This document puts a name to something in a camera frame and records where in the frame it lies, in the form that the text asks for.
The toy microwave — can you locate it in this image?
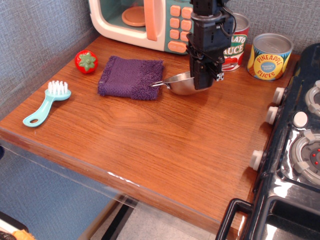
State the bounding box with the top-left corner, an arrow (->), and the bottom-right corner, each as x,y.
88,0 -> 194,55

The orange microwave plate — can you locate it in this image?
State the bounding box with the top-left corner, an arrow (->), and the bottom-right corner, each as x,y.
121,6 -> 146,27

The white round stove button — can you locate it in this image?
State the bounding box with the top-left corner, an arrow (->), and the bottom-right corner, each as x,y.
292,111 -> 308,128

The red toy tomato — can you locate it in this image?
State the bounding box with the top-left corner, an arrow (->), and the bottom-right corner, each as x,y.
74,49 -> 98,74

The teal dish brush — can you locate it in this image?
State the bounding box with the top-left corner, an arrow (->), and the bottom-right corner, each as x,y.
22,80 -> 72,128

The black oven door handle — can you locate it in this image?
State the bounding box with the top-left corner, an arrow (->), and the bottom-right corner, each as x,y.
215,198 -> 253,240

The grey stove burner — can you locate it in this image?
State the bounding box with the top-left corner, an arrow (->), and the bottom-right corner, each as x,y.
290,129 -> 320,186
305,80 -> 320,117

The white stove knob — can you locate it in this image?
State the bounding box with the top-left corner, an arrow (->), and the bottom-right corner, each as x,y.
265,106 -> 279,125
272,87 -> 286,105
249,150 -> 264,171

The pineapple slices can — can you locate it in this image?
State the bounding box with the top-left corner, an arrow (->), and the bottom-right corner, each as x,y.
247,33 -> 294,81

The tomato sauce can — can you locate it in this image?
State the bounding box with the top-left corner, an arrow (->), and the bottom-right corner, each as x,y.
222,13 -> 250,72

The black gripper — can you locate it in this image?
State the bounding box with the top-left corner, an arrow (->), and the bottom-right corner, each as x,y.
187,0 -> 237,90

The purple cloth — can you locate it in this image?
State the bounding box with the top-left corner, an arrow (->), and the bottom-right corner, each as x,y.
97,55 -> 164,101

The silver metal bowl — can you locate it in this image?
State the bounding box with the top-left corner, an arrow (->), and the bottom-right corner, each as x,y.
149,71 -> 208,96

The black toy stove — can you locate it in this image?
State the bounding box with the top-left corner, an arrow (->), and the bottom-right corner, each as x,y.
240,43 -> 320,240

